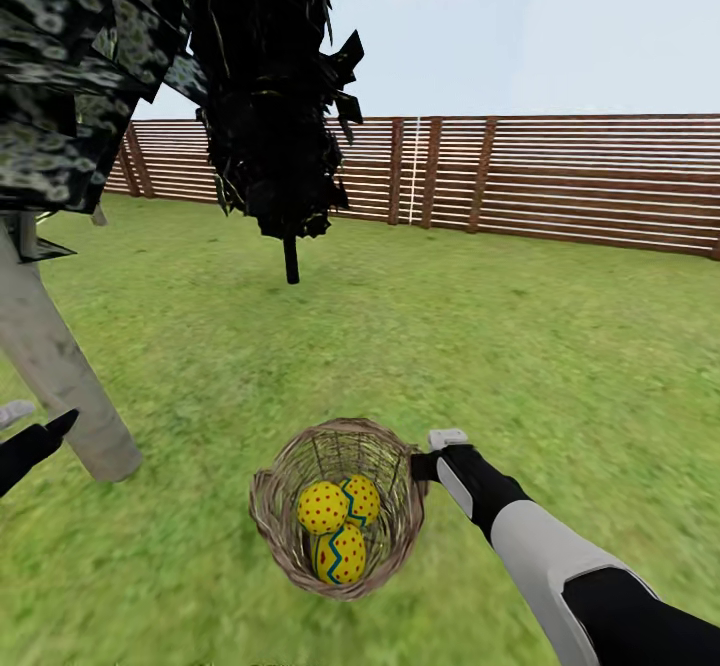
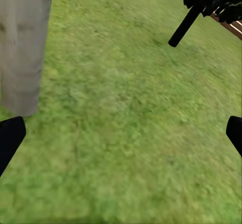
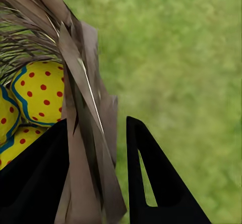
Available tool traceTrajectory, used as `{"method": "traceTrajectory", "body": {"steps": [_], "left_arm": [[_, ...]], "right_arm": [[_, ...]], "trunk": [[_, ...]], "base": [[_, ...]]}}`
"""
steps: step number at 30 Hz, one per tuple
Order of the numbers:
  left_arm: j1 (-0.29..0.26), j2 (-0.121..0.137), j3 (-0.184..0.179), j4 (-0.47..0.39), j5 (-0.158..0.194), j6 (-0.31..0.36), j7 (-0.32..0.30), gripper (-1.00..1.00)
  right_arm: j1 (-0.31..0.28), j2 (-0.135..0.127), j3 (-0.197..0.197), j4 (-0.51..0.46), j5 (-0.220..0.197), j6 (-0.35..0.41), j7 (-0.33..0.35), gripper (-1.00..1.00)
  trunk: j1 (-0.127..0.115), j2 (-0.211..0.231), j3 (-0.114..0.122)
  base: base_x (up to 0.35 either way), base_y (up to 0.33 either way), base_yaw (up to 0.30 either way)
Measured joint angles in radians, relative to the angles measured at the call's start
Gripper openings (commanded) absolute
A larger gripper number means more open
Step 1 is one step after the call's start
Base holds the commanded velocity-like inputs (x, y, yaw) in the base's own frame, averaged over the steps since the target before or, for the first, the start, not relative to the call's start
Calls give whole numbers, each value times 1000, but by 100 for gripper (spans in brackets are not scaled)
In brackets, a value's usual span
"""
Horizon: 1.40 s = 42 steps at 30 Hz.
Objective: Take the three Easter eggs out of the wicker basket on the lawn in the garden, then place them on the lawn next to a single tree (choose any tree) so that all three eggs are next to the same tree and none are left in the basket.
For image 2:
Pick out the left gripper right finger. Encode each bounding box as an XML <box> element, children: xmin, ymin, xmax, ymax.
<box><xmin>226</xmin><ymin>116</ymin><xmax>242</xmax><ymax>156</ymax></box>

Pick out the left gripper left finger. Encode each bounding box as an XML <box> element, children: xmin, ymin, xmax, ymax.
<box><xmin>0</xmin><ymin>116</ymin><xmax>26</xmax><ymax>177</ymax></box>

